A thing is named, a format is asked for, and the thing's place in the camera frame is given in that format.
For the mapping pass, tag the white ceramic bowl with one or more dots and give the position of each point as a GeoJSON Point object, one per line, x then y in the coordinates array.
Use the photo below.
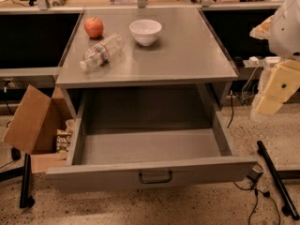
{"type": "Point", "coordinates": [145, 32]}

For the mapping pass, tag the red apple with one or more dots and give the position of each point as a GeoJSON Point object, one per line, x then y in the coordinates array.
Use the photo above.
{"type": "Point", "coordinates": [93, 27]}

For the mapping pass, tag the black stand leg left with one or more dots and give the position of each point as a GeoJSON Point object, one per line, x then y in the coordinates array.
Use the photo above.
{"type": "Point", "coordinates": [26, 200]}

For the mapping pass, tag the grey top drawer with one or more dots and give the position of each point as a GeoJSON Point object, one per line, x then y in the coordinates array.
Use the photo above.
{"type": "Point", "coordinates": [149, 137]}

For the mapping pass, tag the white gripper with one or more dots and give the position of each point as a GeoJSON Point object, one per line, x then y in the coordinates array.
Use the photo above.
{"type": "Point", "coordinates": [286, 32]}

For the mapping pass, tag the white power strip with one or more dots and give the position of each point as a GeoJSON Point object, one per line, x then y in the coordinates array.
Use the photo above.
{"type": "Point", "coordinates": [269, 60]}

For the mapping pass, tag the black stand leg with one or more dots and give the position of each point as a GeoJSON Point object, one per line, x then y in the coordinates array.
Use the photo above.
{"type": "Point", "coordinates": [288, 208]}
{"type": "Point", "coordinates": [26, 200]}

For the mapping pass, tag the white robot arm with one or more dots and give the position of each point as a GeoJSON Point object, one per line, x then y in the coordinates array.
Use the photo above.
{"type": "Point", "coordinates": [282, 30]}

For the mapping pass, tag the sea salt snack bag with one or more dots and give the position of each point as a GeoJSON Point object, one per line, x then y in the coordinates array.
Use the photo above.
{"type": "Point", "coordinates": [62, 140]}

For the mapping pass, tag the clear plastic water bottle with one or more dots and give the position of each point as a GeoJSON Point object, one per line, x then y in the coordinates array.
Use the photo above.
{"type": "Point", "coordinates": [102, 51]}

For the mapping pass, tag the grey metal cabinet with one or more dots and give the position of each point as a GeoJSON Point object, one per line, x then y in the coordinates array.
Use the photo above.
{"type": "Point", "coordinates": [186, 51]}

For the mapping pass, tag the brown cardboard box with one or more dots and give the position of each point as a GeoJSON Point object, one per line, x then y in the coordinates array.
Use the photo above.
{"type": "Point", "coordinates": [33, 128]}

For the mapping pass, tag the black stand leg right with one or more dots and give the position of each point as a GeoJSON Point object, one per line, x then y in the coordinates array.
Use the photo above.
{"type": "Point", "coordinates": [288, 208]}

